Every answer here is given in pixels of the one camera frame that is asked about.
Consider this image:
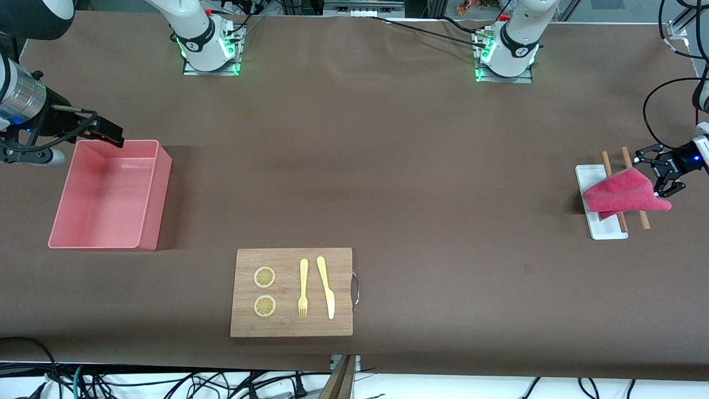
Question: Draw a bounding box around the red cloth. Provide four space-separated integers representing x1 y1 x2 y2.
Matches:
583 168 672 220

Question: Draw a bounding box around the white rectangular tray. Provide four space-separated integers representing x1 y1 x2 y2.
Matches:
575 164 629 241

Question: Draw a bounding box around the pink plastic bin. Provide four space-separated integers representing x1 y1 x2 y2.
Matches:
48 139 173 252

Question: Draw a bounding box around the yellow plastic fork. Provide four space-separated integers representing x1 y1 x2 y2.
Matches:
297 258 309 319

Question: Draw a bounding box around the wooden cutting board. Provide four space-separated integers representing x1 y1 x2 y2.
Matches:
230 248 361 338

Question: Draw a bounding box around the yellow plastic knife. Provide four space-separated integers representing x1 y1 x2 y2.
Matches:
316 255 336 320

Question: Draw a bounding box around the brown wooden beam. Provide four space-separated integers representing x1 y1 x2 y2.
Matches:
318 355 355 399

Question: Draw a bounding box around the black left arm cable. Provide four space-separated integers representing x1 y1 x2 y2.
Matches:
643 0 709 149

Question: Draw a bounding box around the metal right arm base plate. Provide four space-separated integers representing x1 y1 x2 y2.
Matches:
183 25 243 76

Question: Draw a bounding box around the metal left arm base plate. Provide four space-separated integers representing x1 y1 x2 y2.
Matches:
475 30 533 84

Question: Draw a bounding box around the thin black table cable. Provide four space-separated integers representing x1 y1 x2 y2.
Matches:
440 16 494 35
366 16 491 50

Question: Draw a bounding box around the black looped floor cable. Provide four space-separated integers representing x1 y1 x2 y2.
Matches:
0 336 59 399

